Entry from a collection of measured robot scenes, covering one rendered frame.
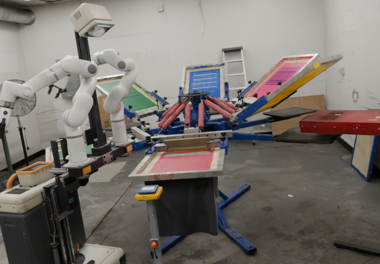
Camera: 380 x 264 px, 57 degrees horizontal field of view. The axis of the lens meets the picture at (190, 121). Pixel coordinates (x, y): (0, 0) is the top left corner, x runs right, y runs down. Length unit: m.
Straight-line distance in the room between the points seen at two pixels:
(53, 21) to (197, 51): 2.89
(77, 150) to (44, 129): 5.85
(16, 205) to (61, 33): 5.35
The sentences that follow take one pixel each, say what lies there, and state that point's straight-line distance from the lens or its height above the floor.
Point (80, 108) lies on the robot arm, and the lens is 2.00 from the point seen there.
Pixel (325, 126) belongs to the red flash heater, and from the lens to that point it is 2.72.
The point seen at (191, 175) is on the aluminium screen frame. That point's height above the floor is 0.97.
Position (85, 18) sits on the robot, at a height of 1.94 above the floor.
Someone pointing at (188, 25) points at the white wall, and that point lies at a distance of 6.80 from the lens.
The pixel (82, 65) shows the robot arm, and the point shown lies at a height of 1.68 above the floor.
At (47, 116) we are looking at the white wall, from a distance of 7.85.
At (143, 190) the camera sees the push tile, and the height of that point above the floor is 0.97.
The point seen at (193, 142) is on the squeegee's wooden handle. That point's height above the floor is 1.03.
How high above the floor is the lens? 1.66
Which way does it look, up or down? 10 degrees down
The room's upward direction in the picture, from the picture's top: 6 degrees counter-clockwise
